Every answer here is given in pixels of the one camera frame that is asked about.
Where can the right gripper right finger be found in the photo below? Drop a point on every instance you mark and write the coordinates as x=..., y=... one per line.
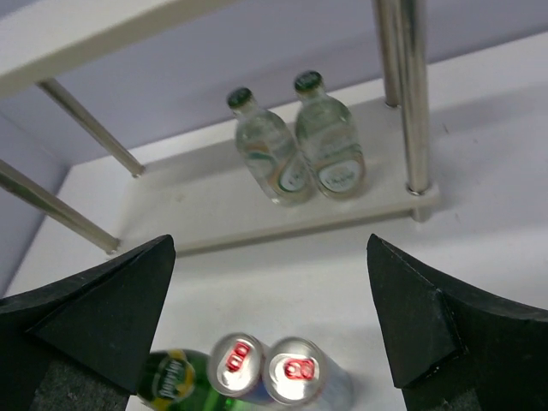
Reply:
x=453, y=346

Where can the silver can right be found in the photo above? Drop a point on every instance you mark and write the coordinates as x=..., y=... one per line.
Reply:
x=301, y=376

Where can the clear Chang bottle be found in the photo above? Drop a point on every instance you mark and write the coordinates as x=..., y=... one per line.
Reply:
x=269, y=151
x=327, y=136

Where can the green Perrier bottle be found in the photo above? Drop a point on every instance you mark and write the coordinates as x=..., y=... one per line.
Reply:
x=176, y=379

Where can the blue silver can left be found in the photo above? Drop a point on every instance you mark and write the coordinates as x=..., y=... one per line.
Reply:
x=235, y=368

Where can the white two-tier shelf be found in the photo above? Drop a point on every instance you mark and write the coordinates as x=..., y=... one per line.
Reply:
x=196, y=189

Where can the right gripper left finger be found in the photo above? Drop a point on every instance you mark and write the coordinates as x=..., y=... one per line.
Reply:
x=81, y=343

